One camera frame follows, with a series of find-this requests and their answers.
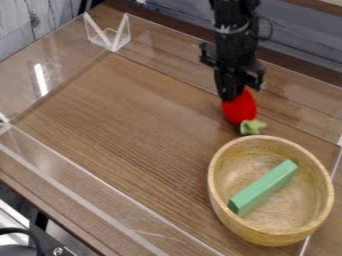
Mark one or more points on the clear acrylic corner bracket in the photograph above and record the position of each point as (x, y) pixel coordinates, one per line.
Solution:
(109, 38)

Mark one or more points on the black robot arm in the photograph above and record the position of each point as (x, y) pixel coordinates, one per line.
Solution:
(237, 25)

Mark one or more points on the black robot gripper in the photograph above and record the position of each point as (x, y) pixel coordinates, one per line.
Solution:
(236, 71)

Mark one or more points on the red plush strawberry toy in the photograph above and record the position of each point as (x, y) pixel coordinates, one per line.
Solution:
(240, 112)

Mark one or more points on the black metal table frame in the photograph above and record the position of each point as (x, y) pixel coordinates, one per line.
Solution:
(48, 229)

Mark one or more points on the clear acrylic table barrier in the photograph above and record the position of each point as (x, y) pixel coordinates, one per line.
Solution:
(112, 222)

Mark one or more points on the green rectangular block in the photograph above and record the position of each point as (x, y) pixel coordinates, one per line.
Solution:
(248, 198)

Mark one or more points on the wooden oval bowl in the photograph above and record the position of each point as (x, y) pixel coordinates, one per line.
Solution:
(293, 213)

